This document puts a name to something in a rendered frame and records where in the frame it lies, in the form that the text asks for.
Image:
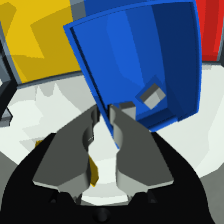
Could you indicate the yellow bin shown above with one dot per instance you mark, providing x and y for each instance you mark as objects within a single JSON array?
[{"x": 94, "y": 169}]

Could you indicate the grey metal block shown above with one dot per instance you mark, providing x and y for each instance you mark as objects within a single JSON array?
[
  {"x": 129, "y": 108},
  {"x": 152, "y": 96}
]

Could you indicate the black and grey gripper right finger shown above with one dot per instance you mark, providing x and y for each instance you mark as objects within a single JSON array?
[{"x": 148, "y": 163}]

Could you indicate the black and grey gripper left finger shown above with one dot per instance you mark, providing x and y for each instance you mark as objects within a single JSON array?
[{"x": 59, "y": 163}]

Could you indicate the blue bin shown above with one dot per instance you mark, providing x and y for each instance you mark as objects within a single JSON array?
[{"x": 128, "y": 51}]

